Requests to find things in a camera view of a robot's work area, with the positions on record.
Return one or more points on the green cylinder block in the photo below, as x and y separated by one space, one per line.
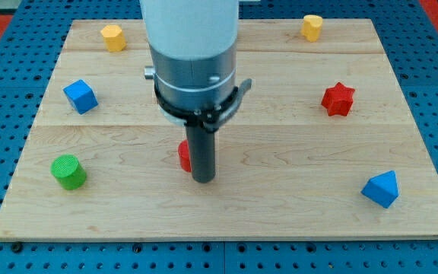
68 172

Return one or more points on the yellow hexagon block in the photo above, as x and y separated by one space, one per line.
113 38

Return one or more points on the red star block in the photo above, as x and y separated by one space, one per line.
338 100

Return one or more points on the red cylinder block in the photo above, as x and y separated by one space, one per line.
184 158

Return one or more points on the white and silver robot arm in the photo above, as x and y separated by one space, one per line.
193 49

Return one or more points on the blue triangular prism block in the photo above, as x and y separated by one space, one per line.
382 189

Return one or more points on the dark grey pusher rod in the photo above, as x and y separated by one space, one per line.
201 153

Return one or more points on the blue cube block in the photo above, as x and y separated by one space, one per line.
81 96

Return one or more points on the wooden board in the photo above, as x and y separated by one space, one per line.
285 169

